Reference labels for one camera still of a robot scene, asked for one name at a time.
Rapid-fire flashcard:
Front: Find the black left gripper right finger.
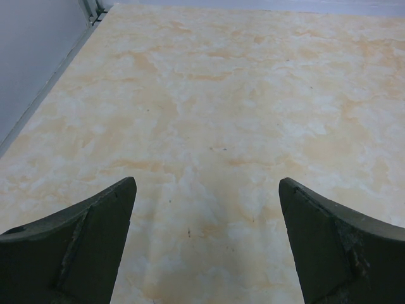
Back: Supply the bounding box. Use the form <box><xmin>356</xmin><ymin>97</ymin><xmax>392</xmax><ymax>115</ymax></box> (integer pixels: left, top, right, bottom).
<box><xmin>278</xmin><ymin>178</ymin><xmax>404</xmax><ymax>303</ymax></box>

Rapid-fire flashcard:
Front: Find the grey metal corner frame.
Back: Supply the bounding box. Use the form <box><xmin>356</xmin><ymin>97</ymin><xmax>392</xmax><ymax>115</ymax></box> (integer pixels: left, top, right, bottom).
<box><xmin>78</xmin><ymin>0</ymin><xmax>109</xmax><ymax>26</ymax></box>

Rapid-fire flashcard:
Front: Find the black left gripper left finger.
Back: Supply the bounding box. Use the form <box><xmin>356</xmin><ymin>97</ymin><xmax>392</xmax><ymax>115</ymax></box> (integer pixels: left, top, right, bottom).
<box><xmin>1</xmin><ymin>177</ymin><xmax>137</xmax><ymax>303</ymax></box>

